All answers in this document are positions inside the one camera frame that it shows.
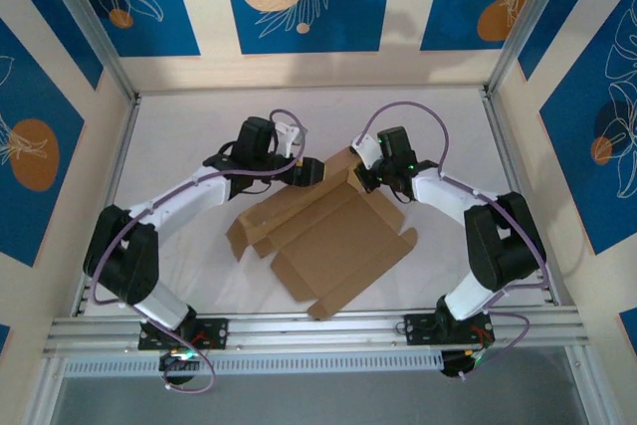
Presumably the brown cardboard box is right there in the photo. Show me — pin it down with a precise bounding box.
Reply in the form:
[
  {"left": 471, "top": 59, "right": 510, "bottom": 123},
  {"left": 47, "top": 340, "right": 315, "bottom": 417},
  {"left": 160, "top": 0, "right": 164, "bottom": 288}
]
[{"left": 226, "top": 145, "right": 419, "bottom": 320}]

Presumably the black controller board green light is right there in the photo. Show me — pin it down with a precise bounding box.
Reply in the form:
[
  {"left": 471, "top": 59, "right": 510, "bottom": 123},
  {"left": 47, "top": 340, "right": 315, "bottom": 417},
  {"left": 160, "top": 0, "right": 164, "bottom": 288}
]
[
  {"left": 439, "top": 347, "right": 488, "bottom": 380},
  {"left": 157, "top": 348, "right": 201, "bottom": 387}
]

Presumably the aluminium table edge rail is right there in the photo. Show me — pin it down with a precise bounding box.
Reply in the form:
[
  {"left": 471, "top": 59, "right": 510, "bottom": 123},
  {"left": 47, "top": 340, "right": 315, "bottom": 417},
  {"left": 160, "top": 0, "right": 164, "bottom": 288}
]
[
  {"left": 72, "top": 95, "right": 142, "bottom": 318},
  {"left": 480, "top": 89, "right": 571, "bottom": 308}
]

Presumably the wide aluminium base rail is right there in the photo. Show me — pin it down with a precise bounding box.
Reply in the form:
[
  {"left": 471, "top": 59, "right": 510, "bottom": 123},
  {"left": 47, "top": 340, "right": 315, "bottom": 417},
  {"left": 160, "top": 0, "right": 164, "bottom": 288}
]
[{"left": 42, "top": 304, "right": 594, "bottom": 360}]

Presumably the aluminium frame post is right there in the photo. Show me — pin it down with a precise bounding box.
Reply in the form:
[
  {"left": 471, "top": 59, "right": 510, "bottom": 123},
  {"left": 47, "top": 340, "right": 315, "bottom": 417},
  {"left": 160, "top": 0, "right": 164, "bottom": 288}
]
[
  {"left": 37, "top": 0, "right": 140, "bottom": 101},
  {"left": 485, "top": 0, "right": 581, "bottom": 98}
]

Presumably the grey slotted cable duct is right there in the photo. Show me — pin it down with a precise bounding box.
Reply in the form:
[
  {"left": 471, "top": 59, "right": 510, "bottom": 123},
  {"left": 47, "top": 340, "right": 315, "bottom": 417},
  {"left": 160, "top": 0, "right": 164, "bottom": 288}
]
[{"left": 62, "top": 349, "right": 445, "bottom": 380}]

